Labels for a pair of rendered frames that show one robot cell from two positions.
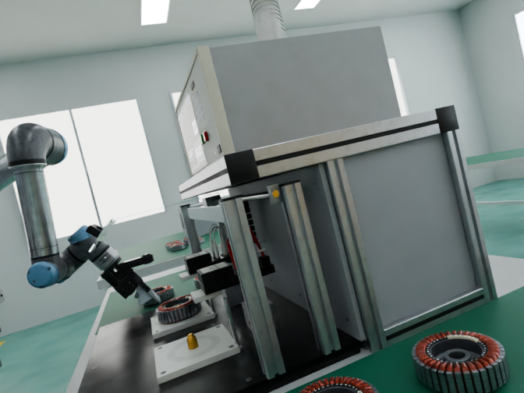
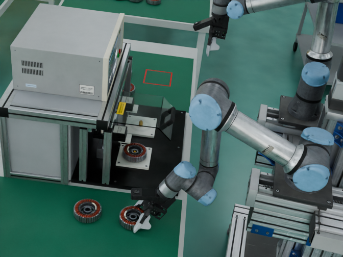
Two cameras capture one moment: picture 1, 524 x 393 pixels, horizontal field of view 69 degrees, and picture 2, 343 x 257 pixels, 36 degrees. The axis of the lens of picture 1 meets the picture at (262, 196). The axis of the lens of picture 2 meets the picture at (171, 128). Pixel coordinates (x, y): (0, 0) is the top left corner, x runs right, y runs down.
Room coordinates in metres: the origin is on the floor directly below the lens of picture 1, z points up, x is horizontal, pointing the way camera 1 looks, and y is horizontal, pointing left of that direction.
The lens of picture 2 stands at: (2.74, 1.00, 2.35)
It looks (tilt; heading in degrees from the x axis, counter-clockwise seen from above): 36 degrees down; 198
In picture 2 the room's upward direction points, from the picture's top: 8 degrees clockwise
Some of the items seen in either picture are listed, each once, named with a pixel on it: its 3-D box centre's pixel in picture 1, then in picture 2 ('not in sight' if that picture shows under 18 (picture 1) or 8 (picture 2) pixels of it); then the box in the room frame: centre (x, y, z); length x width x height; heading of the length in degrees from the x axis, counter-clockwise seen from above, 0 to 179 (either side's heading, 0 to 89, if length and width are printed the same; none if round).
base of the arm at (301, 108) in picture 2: not in sight; (306, 102); (0.58, 0.94, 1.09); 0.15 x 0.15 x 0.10
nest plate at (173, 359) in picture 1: (194, 350); (140, 126); (0.73, 0.20, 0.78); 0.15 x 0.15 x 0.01; 18
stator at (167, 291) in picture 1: (157, 295); (132, 217); (1.31, 0.44, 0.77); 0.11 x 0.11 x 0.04
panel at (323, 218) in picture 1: (274, 239); (85, 109); (0.93, 0.00, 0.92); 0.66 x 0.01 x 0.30; 18
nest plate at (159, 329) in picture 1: (181, 317); (134, 156); (0.96, 0.28, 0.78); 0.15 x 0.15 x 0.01; 18
